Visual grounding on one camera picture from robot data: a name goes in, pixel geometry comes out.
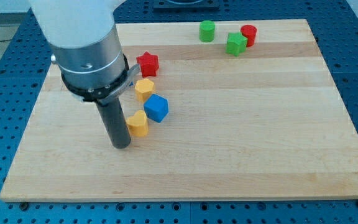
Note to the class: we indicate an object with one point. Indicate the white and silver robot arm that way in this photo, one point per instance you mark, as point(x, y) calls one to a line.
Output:
point(83, 37)

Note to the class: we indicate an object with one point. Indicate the red star block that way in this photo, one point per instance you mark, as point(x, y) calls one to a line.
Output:
point(148, 64)

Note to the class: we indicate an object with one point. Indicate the green star block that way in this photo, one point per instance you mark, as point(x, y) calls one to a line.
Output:
point(236, 43)

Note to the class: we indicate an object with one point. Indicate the blue cube block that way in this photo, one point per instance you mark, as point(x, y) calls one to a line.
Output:
point(156, 108)

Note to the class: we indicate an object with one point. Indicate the yellow hexagon block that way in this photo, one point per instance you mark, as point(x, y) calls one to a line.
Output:
point(144, 89)

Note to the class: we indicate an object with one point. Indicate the yellow heart block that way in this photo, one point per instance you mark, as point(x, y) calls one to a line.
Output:
point(138, 124)

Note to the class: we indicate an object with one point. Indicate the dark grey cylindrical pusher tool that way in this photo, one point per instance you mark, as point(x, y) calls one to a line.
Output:
point(114, 121)

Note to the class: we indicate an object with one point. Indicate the light wooden board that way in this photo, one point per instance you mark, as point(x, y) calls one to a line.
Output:
point(268, 124)

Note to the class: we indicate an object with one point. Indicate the green cylinder block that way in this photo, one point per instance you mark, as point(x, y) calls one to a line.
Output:
point(206, 31)

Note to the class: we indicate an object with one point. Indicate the red cylinder block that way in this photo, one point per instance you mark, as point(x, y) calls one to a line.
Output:
point(249, 32)

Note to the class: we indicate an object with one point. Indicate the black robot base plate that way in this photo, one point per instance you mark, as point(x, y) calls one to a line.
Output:
point(161, 5)

